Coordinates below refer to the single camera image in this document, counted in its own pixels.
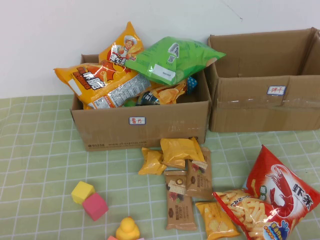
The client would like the large yellow snack packet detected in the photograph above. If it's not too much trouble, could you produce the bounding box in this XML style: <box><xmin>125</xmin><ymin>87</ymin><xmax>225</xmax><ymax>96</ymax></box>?
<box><xmin>159</xmin><ymin>136</ymin><xmax>205</xmax><ymax>169</ymax></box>

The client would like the brown wafer biscuit packet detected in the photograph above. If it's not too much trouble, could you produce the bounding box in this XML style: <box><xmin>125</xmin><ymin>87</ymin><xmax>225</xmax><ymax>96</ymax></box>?
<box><xmin>186</xmin><ymin>146</ymin><xmax>215</xmax><ymax>201</ymax></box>
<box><xmin>163</xmin><ymin>170</ymin><xmax>198</xmax><ymax>231</ymax></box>

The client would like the yellow cracker packet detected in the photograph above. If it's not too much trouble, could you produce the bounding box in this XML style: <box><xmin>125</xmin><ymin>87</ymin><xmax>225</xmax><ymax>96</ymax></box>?
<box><xmin>194</xmin><ymin>201</ymin><xmax>241</xmax><ymax>240</ymax></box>

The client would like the red shrimp stick bag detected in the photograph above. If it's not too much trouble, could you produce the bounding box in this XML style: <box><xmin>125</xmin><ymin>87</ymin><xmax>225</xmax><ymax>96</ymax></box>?
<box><xmin>213</xmin><ymin>144</ymin><xmax>320</xmax><ymax>240</ymax></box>

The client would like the small yellow snack packet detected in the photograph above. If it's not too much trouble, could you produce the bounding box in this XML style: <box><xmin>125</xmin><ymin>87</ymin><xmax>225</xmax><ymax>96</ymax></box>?
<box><xmin>137</xmin><ymin>147</ymin><xmax>168</xmax><ymax>176</ymax></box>

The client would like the large orange snack bag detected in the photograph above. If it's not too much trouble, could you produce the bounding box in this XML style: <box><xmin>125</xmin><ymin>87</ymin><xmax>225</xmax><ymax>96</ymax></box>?
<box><xmin>53</xmin><ymin>62</ymin><xmax>152</xmax><ymax>110</ymax></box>

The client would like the cardboard box with printed text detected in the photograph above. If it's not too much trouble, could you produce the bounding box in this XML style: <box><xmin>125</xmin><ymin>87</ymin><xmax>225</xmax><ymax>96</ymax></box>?
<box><xmin>69</xmin><ymin>53</ymin><xmax>212</xmax><ymax>152</ymax></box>

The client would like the white label sticker blue border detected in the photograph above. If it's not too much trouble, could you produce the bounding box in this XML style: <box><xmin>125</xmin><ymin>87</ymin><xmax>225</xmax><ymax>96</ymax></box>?
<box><xmin>128</xmin><ymin>116</ymin><xmax>147</xmax><ymax>126</ymax></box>
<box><xmin>266</xmin><ymin>85</ymin><xmax>287</xmax><ymax>96</ymax></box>

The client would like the dark blue potato chip bag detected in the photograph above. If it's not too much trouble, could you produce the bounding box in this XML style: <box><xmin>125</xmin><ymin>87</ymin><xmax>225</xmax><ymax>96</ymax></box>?
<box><xmin>136</xmin><ymin>79</ymin><xmax>188</xmax><ymax>106</ymax></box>

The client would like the blue polka dot packet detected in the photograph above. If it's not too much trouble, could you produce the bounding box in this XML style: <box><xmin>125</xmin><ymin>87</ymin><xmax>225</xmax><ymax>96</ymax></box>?
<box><xmin>186</xmin><ymin>76</ymin><xmax>198</xmax><ymax>95</ymax></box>

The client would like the green chip bag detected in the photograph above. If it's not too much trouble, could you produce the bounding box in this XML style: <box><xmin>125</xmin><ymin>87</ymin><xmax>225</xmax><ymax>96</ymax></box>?
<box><xmin>124</xmin><ymin>36</ymin><xmax>227</xmax><ymax>86</ymax></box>

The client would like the orange chip bag with chef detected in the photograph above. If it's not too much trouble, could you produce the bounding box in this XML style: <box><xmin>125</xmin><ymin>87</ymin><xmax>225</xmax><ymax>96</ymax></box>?
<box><xmin>98</xmin><ymin>21</ymin><xmax>145</xmax><ymax>67</ymax></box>

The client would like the large plain cardboard box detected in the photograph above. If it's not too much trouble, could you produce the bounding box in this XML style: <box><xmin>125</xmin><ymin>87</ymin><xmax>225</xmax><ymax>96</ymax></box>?
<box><xmin>206</xmin><ymin>26</ymin><xmax>320</xmax><ymax>133</ymax></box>

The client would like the yellow foam cube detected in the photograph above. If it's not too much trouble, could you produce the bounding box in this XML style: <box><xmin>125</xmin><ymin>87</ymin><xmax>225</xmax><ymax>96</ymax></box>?
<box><xmin>70</xmin><ymin>181</ymin><xmax>96</xmax><ymax>205</ymax></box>

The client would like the pink foam cube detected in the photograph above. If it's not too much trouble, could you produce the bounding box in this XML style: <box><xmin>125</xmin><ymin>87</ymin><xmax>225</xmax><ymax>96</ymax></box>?
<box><xmin>81</xmin><ymin>191</ymin><xmax>110</xmax><ymax>222</ymax></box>

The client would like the yellow rubber duck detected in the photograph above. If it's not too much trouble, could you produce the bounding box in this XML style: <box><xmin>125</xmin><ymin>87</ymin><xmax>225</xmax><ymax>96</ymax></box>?
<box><xmin>114</xmin><ymin>216</ymin><xmax>141</xmax><ymax>240</ymax></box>

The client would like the green checked tablecloth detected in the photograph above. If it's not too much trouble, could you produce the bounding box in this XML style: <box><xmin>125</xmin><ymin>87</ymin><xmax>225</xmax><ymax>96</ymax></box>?
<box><xmin>0</xmin><ymin>94</ymin><xmax>320</xmax><ymax>240</ymax></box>

